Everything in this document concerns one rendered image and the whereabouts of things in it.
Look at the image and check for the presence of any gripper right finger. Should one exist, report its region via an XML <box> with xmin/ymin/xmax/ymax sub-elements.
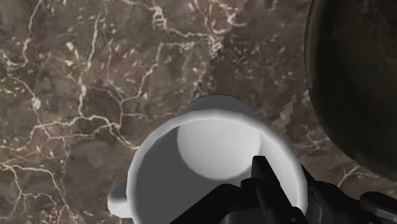
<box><xmin>301</xmin><ymin>165</ymin><xmax>397</xmax><ymax>224</ymax></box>

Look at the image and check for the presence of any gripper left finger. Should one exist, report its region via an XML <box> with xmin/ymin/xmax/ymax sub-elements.
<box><xmin>169</xmin><ymin>155</ymin><xmax>310</xmax><ymax>224</ymax></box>

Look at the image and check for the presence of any white mug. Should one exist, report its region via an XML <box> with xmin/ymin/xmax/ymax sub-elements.
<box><xmin>107</xmin><ymin>94</ymin><xmax>309</xmax><ymax>224</ymax></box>

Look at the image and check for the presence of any dark round vessel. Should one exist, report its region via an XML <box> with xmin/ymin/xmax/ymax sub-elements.
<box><xmin>303</xmin><ymin>0</ymin><xmax>397</xmax><ymax>183</ymax></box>

